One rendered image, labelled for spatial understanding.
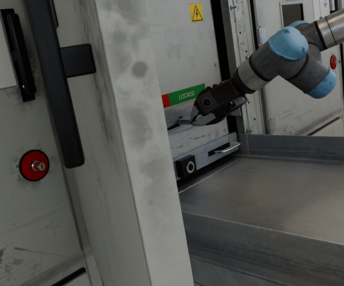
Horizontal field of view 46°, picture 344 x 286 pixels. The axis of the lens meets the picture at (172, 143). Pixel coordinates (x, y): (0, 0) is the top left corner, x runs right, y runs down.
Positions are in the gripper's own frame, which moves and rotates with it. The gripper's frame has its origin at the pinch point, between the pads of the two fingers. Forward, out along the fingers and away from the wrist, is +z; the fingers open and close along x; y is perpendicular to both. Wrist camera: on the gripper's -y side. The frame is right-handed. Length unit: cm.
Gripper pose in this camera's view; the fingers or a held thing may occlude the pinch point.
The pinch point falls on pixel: (192, 121)
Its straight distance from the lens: 109.4
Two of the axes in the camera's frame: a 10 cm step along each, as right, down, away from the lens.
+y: 6.6, -2.7, 7.0
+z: -5.6, 4.5, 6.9
